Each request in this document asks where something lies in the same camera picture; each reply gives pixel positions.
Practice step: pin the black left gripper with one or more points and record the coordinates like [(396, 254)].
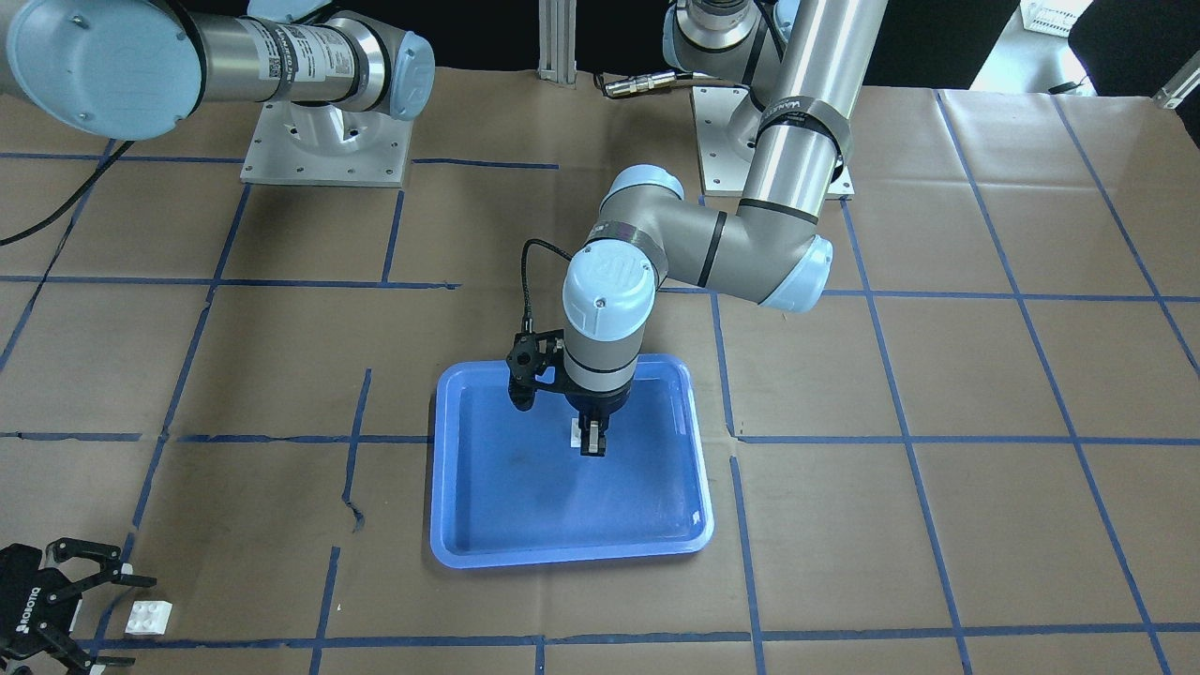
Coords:
[(592, 407)]

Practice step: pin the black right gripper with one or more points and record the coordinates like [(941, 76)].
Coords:
[(28, 594)]

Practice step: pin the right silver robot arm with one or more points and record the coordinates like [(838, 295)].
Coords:
[(137, 136)]

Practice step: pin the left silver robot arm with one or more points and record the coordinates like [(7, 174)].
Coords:
[(802, 87)]

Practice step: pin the blue plastic tray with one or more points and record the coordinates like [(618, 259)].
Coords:
[(507, 488)]

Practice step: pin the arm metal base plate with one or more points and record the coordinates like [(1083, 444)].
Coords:
[(321, 146), (741, 141)]

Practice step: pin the metal cable connector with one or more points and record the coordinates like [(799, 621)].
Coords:
[(634, 86)]

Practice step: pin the aluminium frame post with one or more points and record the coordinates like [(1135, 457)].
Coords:
[(556, 30)]

